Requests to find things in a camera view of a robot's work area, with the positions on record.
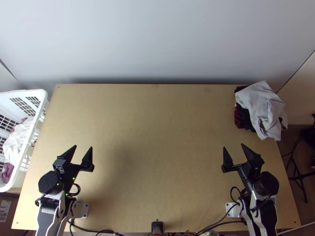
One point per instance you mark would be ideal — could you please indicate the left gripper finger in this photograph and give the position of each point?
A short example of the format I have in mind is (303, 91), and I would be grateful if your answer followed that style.
(88, 159)
(68, 153)

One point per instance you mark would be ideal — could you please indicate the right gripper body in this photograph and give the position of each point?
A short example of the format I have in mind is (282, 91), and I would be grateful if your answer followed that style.
(247, 174)

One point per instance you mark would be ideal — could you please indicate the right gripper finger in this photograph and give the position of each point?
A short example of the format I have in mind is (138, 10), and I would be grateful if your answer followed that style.
(253, 158)
(227, 161)

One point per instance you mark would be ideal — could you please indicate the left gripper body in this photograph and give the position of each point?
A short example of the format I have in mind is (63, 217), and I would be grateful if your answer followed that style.
(72, 173)

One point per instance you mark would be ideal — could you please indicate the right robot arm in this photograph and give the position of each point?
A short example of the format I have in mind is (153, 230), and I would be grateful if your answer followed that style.
(260, 204)

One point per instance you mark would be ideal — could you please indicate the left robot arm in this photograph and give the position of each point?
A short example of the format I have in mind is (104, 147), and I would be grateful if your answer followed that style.
(50, 206)

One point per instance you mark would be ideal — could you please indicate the heap of clothes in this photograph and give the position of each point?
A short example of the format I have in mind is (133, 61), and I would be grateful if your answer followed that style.
(14, 145)
(263, 110)

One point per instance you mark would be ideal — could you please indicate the black tripod stand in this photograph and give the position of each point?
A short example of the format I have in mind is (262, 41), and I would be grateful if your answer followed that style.
(301, 177)

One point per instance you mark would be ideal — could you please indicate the white laundry basket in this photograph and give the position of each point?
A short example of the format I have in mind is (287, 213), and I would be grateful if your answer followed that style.
(29, 115)

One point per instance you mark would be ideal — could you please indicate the cardboard box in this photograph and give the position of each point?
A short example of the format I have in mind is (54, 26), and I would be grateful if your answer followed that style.
(7, 211)

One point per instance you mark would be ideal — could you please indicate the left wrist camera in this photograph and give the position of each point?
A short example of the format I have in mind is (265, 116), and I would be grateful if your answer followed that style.
(59, 166)

